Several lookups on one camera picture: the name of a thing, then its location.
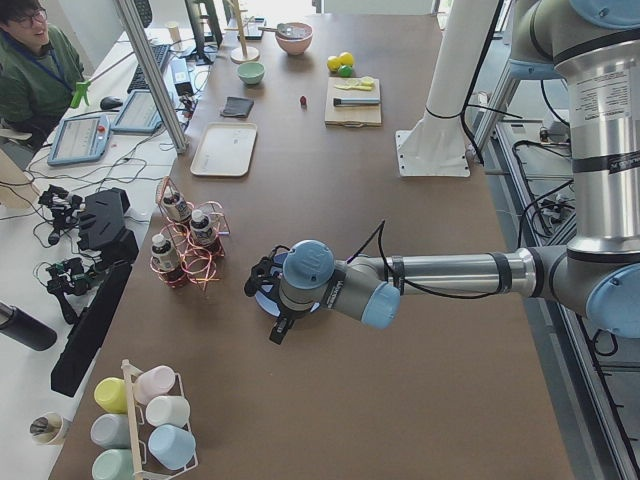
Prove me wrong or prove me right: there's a white cup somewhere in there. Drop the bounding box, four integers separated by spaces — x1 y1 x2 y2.
145 395 191 428

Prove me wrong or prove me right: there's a paper cup with utensils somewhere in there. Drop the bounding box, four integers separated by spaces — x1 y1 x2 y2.
29 412 72 445

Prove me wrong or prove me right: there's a metal ice scoop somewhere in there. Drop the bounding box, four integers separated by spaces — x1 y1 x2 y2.
259 23 308 40

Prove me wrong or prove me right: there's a black computer mouse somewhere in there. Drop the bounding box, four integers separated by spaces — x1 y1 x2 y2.
100 96 123 111

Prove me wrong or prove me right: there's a pink cup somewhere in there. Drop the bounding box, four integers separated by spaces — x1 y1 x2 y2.
133 365 176 405

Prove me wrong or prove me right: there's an aluminium frame post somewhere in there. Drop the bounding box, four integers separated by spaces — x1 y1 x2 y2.
114 0 188 154

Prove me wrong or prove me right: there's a blue teach pendant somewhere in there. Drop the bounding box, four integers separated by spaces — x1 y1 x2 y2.
47 113 110 166

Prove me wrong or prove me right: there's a white wire cup rack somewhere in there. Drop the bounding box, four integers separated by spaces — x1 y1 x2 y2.
121 359 199 479

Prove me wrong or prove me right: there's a tea bottle front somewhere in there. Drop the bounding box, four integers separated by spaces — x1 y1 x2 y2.
151 233 187 288

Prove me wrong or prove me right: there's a light blue cup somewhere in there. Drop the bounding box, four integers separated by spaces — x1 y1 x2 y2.
148 424 196 470

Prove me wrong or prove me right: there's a person in green sweater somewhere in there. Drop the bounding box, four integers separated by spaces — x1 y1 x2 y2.
1 1 84 150

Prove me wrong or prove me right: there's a grey cup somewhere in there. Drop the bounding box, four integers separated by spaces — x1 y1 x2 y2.
90 413 130 449

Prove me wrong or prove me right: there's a cream rabbit tray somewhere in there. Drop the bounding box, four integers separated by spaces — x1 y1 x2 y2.
190 122 257 177

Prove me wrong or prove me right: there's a black keyboard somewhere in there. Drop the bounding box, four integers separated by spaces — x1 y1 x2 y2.
126 43 174 95

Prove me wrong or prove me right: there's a black flask bottle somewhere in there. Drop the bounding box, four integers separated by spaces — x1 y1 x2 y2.
1 303 57 351

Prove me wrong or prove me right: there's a copper wire bottle rack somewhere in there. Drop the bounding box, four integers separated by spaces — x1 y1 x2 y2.
155 176 230 291

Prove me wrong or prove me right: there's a yellow plastic knife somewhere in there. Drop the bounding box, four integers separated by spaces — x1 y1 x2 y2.
333 83 375 92

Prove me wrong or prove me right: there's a folded grey cloth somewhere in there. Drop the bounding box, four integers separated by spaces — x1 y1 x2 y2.
220 96 254 118

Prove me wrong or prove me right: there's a blue round plate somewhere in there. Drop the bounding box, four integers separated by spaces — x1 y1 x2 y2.
253 251 321 317

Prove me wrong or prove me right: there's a wooden cutting board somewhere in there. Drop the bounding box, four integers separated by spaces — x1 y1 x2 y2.
324 76 382 127

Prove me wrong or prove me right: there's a mint green cup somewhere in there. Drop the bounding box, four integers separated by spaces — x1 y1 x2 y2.
91 449 134 480

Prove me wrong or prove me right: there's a yellow cup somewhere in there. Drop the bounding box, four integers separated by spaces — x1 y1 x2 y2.
94 377 127 414

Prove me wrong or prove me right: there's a yellow lemon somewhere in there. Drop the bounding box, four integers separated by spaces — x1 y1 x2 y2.
326 56 342 72
338 51 355 67

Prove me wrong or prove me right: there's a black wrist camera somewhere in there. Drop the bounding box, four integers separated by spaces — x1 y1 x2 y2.
244 256 280 297

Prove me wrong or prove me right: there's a wooden stand round base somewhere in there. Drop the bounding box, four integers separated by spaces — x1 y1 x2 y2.
225 0 260 65

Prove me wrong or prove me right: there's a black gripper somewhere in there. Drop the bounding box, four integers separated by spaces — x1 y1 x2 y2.
269 314 295 344

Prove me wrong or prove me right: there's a green bowl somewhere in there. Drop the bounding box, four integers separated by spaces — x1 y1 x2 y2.
237 61 265 86

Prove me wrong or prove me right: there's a pink bowl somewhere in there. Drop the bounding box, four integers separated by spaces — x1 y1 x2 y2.
275 22 313 55

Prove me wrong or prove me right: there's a black stand device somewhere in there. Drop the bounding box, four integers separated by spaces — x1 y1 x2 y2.
47 187 139 397

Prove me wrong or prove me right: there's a green lime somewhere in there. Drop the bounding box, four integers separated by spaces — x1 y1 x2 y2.
337 65 353 78

